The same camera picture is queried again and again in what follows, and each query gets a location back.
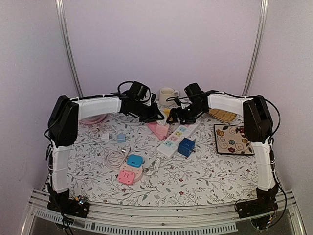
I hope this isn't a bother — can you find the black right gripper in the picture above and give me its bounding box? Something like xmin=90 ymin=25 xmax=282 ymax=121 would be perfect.
xmin=167 ymin=102 xmax=205 ymax=124

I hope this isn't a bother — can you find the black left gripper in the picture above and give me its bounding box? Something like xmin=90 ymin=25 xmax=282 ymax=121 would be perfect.
xmin=133 ymin=99 xmax=164 ymax=122

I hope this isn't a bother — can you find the pink cube socket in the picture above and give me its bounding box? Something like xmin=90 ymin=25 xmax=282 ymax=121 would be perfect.
xmin=147 ymin=122 xmax=170 ymax=140

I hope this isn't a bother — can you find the dark blue cube socket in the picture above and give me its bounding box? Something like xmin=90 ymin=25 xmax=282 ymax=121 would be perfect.
xmin=178 ymin=138 xmax=195 ymax=157

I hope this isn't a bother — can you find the white multicolour power strip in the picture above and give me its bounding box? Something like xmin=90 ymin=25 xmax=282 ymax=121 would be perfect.
xmin=156 ymin=122 xmax=200 ymax=158

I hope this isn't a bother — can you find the light blue charger plug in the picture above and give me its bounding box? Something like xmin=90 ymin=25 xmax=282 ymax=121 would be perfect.
xmin=116 ymin=133 xmax=126 ymax=143

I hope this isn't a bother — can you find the small white charger plug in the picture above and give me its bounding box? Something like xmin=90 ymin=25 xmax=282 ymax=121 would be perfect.
xmin=100 ymin=133 xmax=112 ymax=141

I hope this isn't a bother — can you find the yellow cube socket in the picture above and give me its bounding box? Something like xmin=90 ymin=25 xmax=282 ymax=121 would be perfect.
xmin=163 ymin=108 xmax=171 ymax=118

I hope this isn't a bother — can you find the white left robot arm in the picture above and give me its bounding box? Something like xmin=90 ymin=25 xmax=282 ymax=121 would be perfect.
xmin=44 ymin=93 xmax=166 ymax=218

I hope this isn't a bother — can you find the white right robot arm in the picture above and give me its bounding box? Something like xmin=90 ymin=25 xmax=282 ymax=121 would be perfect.
xmin=167 ymin=90 xmax=281 ymax=218

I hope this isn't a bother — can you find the cyan adapter plug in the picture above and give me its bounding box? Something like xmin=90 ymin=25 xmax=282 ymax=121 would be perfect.
xmin=126 ymin=154 xmax=143 ymax=168

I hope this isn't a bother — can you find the pink flat adapter plug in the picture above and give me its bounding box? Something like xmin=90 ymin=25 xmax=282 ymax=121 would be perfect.
xmin=117 ymin=170 xmax=135 ymax=185

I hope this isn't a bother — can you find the cream ceramic mug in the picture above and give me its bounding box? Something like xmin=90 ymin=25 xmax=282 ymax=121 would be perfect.
xmin=159 ymin=87 xmax=179 ymax=106

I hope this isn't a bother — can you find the yellow woven bamboo tray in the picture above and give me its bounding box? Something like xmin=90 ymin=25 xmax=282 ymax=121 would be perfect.
xmin=208 ymin=109 xmax=237 ymax=122

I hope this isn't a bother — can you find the square floral ceramic plate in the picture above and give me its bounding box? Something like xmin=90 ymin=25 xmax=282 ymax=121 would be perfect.
xmin=214 ymin=124 xmax=254 ymax=156

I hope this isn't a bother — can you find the pink ceramic plate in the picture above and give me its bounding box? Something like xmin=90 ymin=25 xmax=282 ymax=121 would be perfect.
xmin=80 ymin=114 xmax=106 ymax=124

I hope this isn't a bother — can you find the round pink power hub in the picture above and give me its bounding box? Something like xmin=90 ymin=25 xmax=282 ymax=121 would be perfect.
xmin=120 ymin=163 xmax=143 ymax=183

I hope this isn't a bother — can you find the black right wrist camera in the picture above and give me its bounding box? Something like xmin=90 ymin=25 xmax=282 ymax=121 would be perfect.
xmin=184 ymin=83 xmax=203 ymax=97

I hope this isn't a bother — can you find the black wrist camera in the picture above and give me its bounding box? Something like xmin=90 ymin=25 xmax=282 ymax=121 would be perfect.
xmin=128 ymin=81 xmax=150 ymax=100
xmin=184 ymin=83 xmax=203 ymax=97

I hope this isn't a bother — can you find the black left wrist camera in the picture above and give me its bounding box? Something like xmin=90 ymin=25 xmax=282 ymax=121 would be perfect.
xmin=128 ymin=81 xmax=150 ymax=100

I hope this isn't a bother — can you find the white power strip cord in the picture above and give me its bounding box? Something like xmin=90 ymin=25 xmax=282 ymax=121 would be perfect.
xmin=143 ymin=151 xmax=163 ymax=176

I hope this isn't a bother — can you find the coiled white usb cable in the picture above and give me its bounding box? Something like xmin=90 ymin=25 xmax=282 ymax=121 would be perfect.
xmin=104 ymin=148 xmax=132 ymax=169

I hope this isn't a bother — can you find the front aluminium rail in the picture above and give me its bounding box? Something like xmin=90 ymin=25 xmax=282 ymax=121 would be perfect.
xmin=22 ymin=188 xmax=306 ymax=233

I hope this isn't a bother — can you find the right aluminium frame post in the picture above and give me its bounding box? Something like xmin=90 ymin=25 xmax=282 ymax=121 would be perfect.
xmin=242 ymin=0 xmax=269 ymax=96

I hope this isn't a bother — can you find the aluminium frame post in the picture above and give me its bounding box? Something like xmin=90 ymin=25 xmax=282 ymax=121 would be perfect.
xmin=242 ymin=0 xmax=269 ymax=96
xmin=55 ymin=0 xmax=83 ymax=98

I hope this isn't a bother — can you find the left aluminium frame post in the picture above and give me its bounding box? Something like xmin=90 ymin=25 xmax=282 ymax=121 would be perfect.
xmin=55 ymin=0 xmax=83 ymax=98

